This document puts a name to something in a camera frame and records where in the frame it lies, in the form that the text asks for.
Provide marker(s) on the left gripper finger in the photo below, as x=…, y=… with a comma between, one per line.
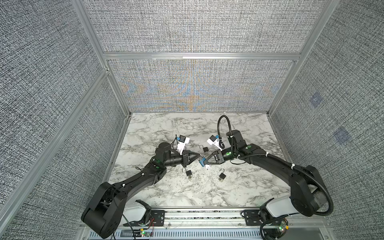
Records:
x=187, y=160
x=191, y=154

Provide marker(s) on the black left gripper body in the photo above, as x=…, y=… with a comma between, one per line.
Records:
x=175, y=160

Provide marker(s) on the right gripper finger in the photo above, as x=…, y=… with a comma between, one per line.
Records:
x=205, y=162
x=213, y=157

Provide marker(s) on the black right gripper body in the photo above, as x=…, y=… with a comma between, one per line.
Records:
x=225, y=155

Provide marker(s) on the blue padlock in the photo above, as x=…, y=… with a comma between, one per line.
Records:
x=206, y=167

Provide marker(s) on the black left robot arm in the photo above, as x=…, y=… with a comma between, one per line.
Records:
x=105, y=209

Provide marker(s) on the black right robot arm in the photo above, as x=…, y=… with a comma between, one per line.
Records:
x=308, y=193

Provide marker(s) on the black padlock bottom left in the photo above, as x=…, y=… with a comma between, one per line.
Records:
x=188, y=173

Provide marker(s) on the black padlock bottom right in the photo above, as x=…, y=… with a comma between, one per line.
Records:
x=222, y=175

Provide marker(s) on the green circuit board right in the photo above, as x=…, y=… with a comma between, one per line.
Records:
x=281, y=229

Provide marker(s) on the aluminium front rail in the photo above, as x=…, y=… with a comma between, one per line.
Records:
x=222, y=224

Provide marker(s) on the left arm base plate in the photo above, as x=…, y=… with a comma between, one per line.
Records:
x=153, y=218

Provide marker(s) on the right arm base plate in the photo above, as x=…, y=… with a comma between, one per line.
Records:
x=255, y=217

